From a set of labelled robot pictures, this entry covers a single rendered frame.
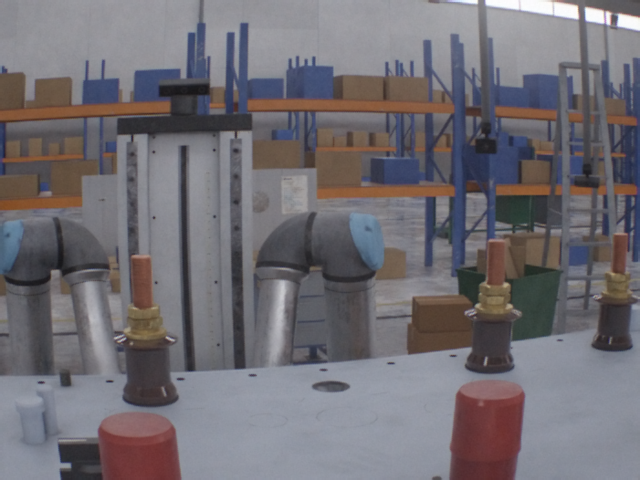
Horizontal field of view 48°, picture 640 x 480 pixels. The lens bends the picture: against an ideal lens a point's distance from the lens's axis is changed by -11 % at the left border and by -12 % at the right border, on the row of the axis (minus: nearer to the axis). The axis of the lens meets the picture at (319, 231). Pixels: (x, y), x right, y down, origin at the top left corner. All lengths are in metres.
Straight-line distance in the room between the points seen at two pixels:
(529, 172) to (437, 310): 5.58
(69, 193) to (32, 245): 7.18
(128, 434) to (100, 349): 1.04
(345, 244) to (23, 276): 0.69
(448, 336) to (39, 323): 3.76
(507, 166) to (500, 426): 9.54
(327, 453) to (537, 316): 4.66
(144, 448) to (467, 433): 0.30
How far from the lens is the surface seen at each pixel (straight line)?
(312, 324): 5.50
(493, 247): 1.23
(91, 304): 1.68
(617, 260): 1.39
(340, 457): 0.92
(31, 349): 1.75
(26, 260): 1.67
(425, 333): 5.12
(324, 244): 1.65
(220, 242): 1.97
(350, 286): 1.67
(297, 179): 6.03
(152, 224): 2.01
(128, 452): 0.63
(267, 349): 1.66
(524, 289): 5.35
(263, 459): 0.92
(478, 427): 0.73
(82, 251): 1.69
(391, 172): 9.55
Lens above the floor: 1.73
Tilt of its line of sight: 7 degrees down
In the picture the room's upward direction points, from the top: straight up
